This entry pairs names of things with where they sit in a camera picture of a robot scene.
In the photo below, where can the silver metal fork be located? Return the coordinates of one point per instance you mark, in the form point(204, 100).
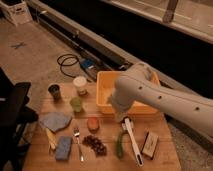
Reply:
point(76, 133)

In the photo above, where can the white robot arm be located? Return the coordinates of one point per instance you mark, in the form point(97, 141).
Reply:
point(135, 84)

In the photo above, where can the white paper cup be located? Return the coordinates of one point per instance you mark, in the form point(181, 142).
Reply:
point(80, 84)

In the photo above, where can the green plastic cup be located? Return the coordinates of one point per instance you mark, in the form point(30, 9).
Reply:
point(76, 104)

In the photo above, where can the dark metal cup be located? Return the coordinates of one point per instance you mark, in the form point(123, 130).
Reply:
point(54, 90)

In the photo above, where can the yellow plastic bin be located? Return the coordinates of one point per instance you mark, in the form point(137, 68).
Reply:
point(104, 88)

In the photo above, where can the blue box on floor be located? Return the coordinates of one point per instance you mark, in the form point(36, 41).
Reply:
point(86, 64)

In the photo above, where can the orange round fruit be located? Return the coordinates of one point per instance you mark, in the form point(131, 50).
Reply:
point(93, 124)

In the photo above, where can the blue grey cloth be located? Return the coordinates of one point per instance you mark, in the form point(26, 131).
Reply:
point(55, 121)

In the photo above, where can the dark grape bunch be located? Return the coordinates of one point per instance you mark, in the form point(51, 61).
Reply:
point(95, 144)

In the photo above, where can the green cucumber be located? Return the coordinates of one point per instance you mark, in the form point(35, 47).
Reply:
point(119, 147)

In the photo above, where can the yellow banana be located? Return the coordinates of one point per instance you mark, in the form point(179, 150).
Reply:
point(51, 139)

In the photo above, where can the blue sponge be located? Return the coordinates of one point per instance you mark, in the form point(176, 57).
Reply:
point(63, 148)

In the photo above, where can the black chair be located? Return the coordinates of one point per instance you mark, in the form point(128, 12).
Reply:
point(14, 115)

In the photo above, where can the white cardboard box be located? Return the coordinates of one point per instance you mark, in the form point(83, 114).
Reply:
point(17, 14)

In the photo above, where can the white handled brush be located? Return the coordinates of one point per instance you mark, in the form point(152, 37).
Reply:
point(127, 125)

